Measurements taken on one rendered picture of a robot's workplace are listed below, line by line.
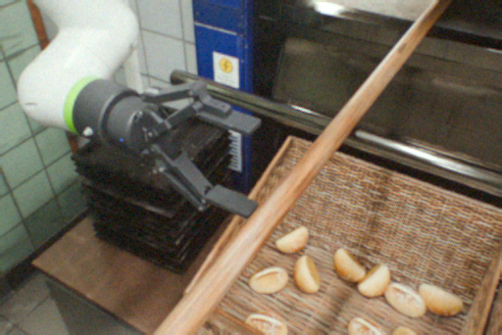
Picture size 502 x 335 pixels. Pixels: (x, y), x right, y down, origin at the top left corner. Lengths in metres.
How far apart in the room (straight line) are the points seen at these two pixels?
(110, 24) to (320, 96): 0.56
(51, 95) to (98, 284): 0.67
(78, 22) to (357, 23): 0.57
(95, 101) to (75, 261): 0.75
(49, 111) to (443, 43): 0.73
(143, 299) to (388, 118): 0.73
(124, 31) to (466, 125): 0.71
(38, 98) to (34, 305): 1.41
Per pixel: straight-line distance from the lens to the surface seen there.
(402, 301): 1.20
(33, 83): 0.76
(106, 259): 1.34
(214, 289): 0.47
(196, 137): 1.20
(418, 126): 1.11
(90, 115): 0.68
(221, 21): 1.20
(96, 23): 0.78
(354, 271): 1.21
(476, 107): 1.09
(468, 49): 1.02
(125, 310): 1.23
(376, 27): 1.05
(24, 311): 2.07
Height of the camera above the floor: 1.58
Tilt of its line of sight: 40 degrees down
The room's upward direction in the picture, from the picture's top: straight up
